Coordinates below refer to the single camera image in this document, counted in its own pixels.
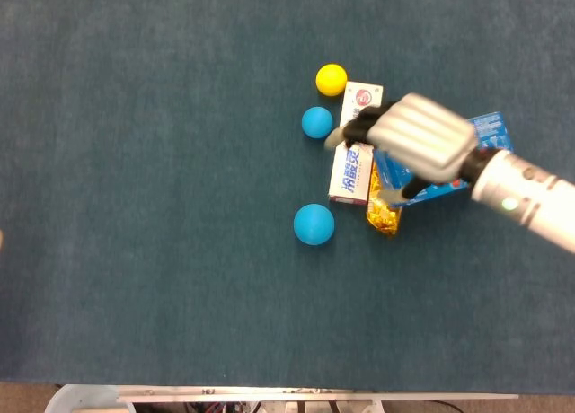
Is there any white toothpaste box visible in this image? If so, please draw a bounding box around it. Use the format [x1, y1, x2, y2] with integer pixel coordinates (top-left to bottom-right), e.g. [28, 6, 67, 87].
[328, 81, 385, 206]

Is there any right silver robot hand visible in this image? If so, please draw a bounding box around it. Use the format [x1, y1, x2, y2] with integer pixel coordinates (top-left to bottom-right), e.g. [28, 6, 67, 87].
[323, 92, 491, 207]

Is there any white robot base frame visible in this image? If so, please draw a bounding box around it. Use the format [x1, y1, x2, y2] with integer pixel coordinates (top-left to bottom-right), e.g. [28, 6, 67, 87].
[44, 383, 520, 413]

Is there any gold foil snack packet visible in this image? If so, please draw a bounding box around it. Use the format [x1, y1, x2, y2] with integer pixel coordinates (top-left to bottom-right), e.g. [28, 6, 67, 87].
[366, 161, 404, 237]

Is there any small blue foam ball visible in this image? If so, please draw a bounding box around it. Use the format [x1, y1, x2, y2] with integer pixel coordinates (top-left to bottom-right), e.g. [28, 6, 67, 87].
[301, 106, 334, 139]

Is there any teal carpet table cover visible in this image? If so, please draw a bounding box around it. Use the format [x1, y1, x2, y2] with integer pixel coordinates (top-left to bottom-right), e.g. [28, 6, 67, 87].
[0, 0, 575, 394]

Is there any yellow foam ball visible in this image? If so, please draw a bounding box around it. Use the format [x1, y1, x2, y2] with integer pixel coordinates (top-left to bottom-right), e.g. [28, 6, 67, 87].
[315, 63, 349, 97]

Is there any large blue foam ball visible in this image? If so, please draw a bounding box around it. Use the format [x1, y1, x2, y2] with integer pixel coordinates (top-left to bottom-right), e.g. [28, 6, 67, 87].
[293, 203, 336, 246]

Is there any blue Oreo cookie box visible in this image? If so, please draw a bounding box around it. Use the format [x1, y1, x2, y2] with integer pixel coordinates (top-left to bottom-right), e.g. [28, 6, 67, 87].
[371, 111, 514, 207]

